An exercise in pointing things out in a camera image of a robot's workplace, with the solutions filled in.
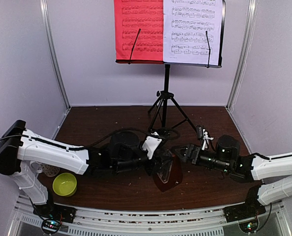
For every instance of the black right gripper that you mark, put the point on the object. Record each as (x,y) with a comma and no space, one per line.
(191,148)

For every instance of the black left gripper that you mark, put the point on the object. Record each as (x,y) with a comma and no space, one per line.
(155,165)

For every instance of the clear plastic metronome cover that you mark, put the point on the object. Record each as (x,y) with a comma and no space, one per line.
(165,166)

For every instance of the brown wooden metronome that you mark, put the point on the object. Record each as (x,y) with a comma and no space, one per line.
(176,176)

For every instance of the black perforated music stand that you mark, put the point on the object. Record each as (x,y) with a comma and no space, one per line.
(159,108)

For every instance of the white sheet music page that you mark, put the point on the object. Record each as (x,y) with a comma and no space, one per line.
(193,32)

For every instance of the red sheet music page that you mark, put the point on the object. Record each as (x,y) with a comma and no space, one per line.
(138,30)

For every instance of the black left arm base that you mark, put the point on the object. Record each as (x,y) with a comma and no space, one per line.
(56,212)

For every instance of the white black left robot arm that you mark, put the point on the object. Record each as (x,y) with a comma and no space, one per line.
(20,147)

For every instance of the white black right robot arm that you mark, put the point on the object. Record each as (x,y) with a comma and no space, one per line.
(243,169)

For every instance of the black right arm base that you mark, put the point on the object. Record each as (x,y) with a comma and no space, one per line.
(250,208)

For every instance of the lime green bowl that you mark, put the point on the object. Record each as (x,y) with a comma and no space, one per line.
(65,185)

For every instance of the patterned mug yellow inside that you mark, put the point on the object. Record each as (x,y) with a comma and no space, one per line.
(48,170)

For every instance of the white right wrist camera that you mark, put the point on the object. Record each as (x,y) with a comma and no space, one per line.
(204,137)

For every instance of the aluminium front rail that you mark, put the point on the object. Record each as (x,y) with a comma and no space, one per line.
(208,221)

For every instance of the right aluminium frame post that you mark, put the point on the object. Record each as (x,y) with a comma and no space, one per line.
(246,46)

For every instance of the aluminium frame post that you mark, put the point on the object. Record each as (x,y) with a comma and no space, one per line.
(246,46)
(53,55)

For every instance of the left aluminium frame post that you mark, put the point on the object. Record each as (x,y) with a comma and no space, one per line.
(53,55)

